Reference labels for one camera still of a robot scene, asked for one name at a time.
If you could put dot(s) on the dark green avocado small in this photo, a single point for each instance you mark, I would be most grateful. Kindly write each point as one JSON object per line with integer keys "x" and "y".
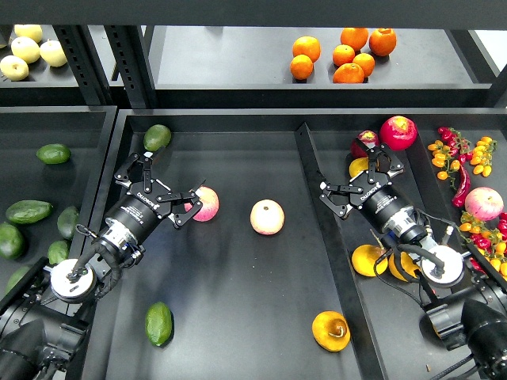
{"x": 67, "y": 221}

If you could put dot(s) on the black left tray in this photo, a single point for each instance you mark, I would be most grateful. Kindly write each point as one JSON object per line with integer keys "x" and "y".
{"x": 86, "y": 131}

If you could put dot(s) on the dark red apple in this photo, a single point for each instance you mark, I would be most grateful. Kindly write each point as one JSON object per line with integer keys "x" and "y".
{"x": 368, "y": 138}

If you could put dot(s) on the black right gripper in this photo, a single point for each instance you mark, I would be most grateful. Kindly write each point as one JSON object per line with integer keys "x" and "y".
{"x": 372, "y": 193}

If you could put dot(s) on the cherry tomato cluster upper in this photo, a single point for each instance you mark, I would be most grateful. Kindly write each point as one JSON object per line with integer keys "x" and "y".
{"x": 452, "y": 151}

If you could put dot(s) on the black perforated post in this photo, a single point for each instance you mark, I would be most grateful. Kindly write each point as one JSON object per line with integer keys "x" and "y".
{"x": 129, "y": 49}
{"x": 83, "y": 59}

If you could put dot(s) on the green avocado at tray corner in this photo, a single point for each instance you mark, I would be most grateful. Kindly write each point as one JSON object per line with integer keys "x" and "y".
{"x": 157, "y": 136}

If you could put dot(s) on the pink apple right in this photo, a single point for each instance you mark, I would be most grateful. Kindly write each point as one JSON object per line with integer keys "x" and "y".
{"x": 484, "y": 203}

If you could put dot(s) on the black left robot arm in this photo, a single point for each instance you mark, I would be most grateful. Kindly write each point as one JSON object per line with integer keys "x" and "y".
{"x": 44, "y": 316}

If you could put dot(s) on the orange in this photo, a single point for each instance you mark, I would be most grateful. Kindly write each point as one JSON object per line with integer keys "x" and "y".
{"x": 356, "y": 38}
{"x": 366, "y": 62}
{"x": 349, "y": 73}
{"x": 301, "y": 67}
{"x": 343, "y": 54}
{"x": 308, "y": 46}
{"x": 382, "y": 41}

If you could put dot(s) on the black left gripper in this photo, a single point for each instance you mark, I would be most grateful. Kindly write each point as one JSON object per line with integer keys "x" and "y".
{"x": 138, "y": 212}

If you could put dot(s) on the black tray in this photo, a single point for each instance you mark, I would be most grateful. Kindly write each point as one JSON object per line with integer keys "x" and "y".
{"x": 86, "y": 131}
{"x": 243, "y": 303}

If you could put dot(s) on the cherry tomato cluster lower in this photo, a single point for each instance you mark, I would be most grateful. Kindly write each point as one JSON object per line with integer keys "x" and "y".
{"x": 489, "y": 240}

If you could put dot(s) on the black tray divider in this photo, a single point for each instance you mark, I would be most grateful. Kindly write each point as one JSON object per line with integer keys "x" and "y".
{"x": 365, "y": 345}

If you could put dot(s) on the pale pink apple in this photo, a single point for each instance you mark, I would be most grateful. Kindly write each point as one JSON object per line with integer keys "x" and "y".
{"x": 267, "y": 217}

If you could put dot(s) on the black centre tray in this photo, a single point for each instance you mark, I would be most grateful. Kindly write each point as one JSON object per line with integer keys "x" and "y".
{"x": 243, "y": 303}

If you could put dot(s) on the dark avocado at edge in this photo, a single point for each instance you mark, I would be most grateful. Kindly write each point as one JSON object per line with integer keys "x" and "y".
{"x": 12, "y": 242}

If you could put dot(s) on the bright red apple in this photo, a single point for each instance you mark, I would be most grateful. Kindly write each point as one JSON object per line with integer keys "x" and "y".
{"x": 398, "y": 132}

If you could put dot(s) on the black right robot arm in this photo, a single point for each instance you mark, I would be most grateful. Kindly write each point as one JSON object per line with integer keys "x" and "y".
{"x": 466, "y": 307}

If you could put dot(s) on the pink red apple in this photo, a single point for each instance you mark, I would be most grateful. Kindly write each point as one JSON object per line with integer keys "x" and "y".
{"x": 210, "y": 204}

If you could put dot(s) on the red chili pepper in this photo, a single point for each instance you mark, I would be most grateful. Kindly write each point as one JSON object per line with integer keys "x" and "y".
{"x": 463, "y": 189}

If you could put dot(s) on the cherry tomato cluster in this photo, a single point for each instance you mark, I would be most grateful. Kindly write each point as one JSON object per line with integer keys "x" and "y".
{"x": 489, "y": 240}
{"x": 452, "y": 151}

